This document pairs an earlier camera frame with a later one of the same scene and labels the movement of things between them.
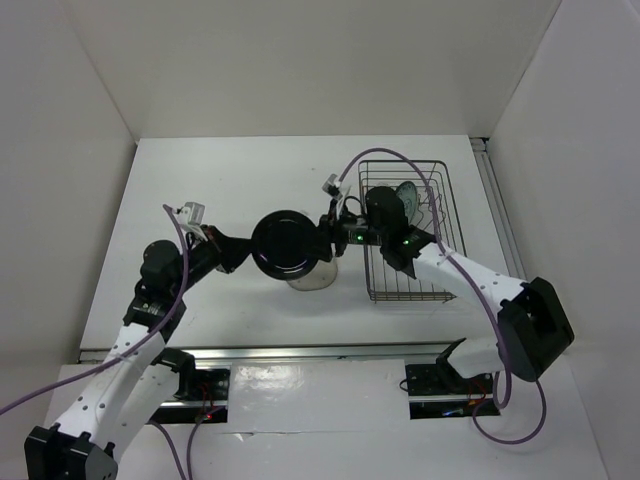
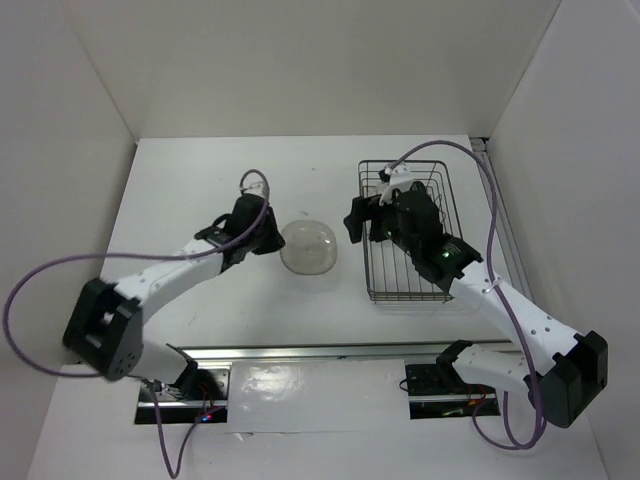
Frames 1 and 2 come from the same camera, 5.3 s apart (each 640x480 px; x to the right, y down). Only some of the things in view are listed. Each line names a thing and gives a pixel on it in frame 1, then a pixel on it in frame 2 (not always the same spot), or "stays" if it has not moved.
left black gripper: [228, 252] -> [276, 241]
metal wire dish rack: [436, 215] stays
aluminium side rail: [511, 249] stays
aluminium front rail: [421, 351] stays
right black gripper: [329, 231] -> [365, 208]
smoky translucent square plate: [323, 274] -> [308, 247]
